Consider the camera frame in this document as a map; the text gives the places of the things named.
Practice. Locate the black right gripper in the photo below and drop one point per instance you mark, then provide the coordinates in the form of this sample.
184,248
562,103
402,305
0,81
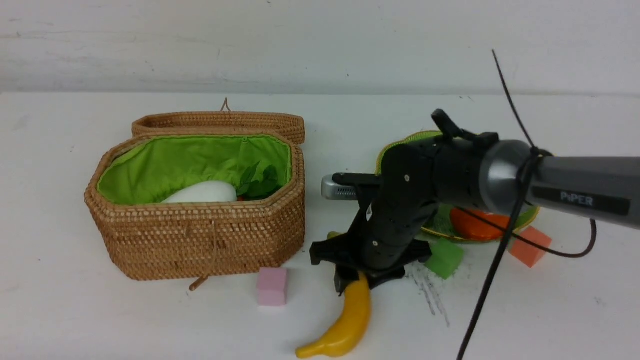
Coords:
385,242

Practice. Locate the yellow banana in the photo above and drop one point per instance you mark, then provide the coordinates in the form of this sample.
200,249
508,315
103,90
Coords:
350,327

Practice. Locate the orange persimmon with green calyx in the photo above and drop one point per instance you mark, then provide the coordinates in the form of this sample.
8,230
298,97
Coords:
472,224

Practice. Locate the white radish with leaves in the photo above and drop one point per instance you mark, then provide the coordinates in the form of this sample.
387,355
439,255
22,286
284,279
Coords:
251,186

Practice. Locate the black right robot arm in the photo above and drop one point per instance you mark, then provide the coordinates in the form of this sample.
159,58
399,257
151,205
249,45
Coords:
466,170

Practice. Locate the green leaf-shaped glass plate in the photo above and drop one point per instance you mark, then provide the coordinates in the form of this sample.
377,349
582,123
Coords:
439,225

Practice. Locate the green foam cube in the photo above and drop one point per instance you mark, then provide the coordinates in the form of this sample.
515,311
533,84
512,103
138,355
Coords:
445,258

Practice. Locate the pink foam cube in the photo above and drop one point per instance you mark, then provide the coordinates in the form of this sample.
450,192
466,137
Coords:
272,287

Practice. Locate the coral foam cube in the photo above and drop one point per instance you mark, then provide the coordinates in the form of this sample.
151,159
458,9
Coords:
528,254

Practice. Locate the woven rattan basket lid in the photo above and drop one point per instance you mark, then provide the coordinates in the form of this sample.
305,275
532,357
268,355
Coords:
291,127

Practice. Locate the woven rattan basket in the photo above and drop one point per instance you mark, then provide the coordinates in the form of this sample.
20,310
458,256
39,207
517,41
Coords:
149,240

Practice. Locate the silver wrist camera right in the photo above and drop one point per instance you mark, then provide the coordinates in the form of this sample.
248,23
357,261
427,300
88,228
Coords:
343,186

